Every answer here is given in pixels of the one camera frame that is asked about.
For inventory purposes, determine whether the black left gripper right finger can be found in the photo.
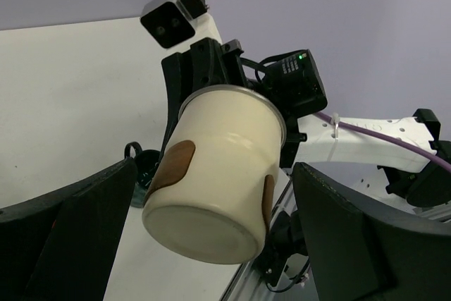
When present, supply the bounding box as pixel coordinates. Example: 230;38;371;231
292;163;450;300

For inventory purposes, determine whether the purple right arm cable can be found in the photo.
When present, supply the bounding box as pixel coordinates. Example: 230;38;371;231
315;110;451;175

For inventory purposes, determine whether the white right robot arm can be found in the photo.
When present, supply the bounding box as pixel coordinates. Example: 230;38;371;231
142;38;444;264

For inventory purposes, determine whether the aluminium mounting rail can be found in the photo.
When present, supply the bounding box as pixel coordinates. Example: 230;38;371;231
218;166;451;301

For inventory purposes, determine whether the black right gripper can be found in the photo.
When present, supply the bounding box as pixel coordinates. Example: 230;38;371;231
160;37;307;189

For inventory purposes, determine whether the cream steel cup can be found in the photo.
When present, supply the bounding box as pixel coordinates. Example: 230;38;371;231
142;85;286;264

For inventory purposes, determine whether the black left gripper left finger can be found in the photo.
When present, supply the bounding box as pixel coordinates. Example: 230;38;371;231
1;158;137;300

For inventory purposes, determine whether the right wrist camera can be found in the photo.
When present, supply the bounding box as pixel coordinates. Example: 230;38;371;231
140;0;209;49

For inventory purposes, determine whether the dark green patterned mug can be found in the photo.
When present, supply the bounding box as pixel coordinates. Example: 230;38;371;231
124;142;160;209

